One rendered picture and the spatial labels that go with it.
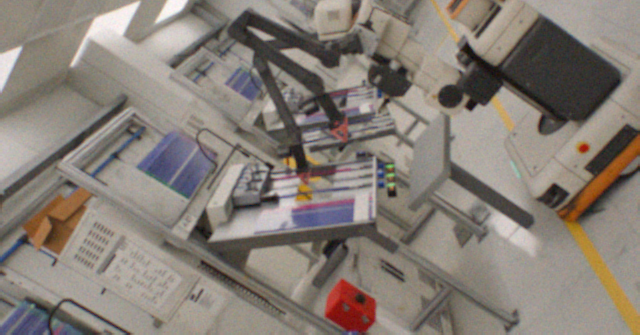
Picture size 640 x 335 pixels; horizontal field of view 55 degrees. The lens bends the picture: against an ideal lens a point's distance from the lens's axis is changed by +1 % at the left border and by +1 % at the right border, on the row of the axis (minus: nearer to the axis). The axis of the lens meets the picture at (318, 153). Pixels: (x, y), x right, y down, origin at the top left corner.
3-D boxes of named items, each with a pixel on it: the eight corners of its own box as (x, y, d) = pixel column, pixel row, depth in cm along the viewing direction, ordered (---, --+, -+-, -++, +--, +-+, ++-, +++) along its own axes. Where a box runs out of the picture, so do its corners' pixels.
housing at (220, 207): (250, 187, 322) (245, 163, 317) (230, 233, 277) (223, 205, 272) (236, 189, 323) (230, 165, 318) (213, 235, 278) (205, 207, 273)
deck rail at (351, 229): (378, 232, 251) (375, 219, 248) (378, 234, 249) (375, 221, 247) (211, 252, 261) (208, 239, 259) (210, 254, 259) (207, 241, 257)
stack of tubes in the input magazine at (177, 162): (217, 155, 315) (172, 126, 311) (189, 198, 268) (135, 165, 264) (205, 173, 319) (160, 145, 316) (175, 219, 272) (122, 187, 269)
